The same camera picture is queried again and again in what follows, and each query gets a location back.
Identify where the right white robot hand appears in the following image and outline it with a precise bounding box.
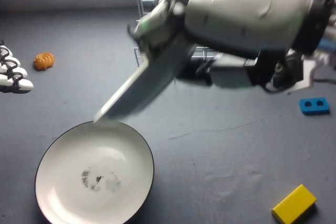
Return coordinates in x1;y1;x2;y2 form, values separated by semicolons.
127;0;310;89

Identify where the yellow rectangular block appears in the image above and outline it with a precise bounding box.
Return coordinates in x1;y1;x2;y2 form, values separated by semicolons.
271;184;318;224

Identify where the white plate with dark rim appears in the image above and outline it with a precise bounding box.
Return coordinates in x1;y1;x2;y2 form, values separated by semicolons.
93;35;196;125
34;121;155;224

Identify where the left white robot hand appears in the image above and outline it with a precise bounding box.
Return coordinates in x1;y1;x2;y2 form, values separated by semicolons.
0;39;35;95

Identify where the orange swirl cookie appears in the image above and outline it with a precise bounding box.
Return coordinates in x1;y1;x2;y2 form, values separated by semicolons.
33;52;56;71

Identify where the blue block with two holes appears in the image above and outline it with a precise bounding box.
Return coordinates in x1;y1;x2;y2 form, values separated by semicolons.
299;97;331;116

